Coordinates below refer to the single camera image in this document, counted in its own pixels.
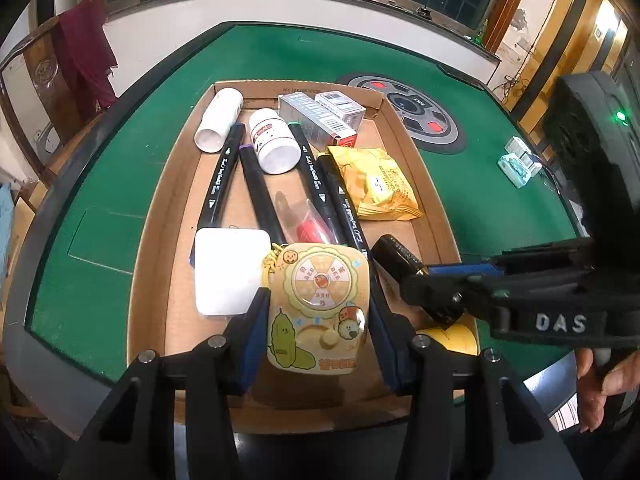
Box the cardboard tray box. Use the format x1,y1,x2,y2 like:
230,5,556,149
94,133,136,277
126,79,484,436

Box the plain white bottle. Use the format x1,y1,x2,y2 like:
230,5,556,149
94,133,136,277
194,88,244,154

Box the white blue medicine box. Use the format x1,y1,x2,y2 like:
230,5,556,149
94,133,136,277
504,136,542,177

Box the yellow cartoon toy pouch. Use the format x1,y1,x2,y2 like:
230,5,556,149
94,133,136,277
262,242,370,376

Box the red hooks plastic package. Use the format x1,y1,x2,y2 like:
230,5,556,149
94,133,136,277
274,192,337,244

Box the wooden chair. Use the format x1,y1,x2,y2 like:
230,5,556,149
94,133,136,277
1,18,103,184

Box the yellow wooden cabinet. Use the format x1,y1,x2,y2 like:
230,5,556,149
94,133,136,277
489,0,632,126

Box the yellow tape roll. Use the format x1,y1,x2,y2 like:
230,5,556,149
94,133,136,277
418,323,480,356

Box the black marker purple caps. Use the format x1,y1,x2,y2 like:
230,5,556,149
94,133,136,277
239,144,286,245

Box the white charger plug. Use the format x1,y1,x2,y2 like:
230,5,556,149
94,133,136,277
194,228,271,316

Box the black marker blue cap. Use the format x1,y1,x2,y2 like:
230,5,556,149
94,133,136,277
188,122,248,266

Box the maroon cloth on chair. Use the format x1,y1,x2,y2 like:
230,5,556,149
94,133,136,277
52,0,117,120

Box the white pink medicine box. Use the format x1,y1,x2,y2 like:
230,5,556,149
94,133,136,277
314,90,366,131

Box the person right hand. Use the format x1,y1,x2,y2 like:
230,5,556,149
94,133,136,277
575,348,640,432

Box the black marker green caps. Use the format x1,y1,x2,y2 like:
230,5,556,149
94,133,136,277
288,122,346,244

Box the white pill bottle red label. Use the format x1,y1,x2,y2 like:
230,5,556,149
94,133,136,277
248,108,302,176

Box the yellow cheese cracker packet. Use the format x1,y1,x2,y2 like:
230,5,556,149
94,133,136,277
329,146,423,221

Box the round tire pattern mat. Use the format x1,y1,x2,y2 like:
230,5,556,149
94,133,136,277
336,73,466,155

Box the long silver barcode box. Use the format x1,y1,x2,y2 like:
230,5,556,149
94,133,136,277
279,92,358,152

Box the teal tissue packet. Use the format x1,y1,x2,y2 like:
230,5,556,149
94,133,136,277
497,153,532,188

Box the black Chanel lipstick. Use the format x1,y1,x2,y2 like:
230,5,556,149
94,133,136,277
371,234,428,284

